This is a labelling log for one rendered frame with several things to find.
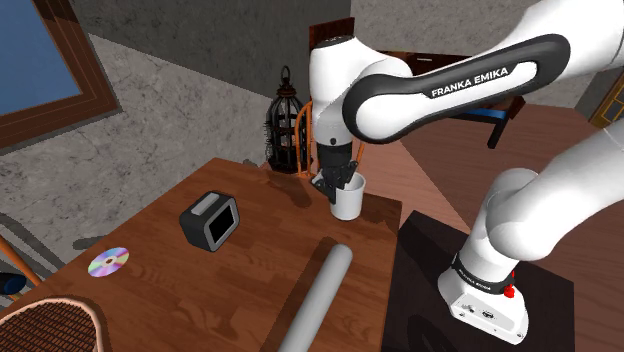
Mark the black box clock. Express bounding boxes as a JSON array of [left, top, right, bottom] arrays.
[[178, 190, 242, 254]]

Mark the dark robot stand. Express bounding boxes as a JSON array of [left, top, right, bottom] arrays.
[[381, 209, 577, 352]]

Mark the wooden table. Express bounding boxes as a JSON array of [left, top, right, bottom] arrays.
[[0, 156, 404, 352]]

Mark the black birdcage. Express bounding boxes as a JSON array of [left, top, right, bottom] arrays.
[[264, 65, 314, 175]]

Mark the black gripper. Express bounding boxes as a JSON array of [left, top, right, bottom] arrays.
[[311, 143, 360, 205]]

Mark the grey cylinder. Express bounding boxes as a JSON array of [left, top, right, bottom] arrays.
[[277, 243, 355, 352]]

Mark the orange wooden pole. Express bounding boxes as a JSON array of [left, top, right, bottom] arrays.
[[0, 235, 44, 289]]

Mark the white cup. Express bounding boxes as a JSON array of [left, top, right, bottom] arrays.
[[329, 172, 367, 222]]

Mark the shiny compact disc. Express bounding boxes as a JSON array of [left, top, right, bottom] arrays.
[[87, 246, 131, 279]]

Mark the brown framed window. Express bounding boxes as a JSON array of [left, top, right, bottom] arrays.
[[0, 0, 124, 153]]

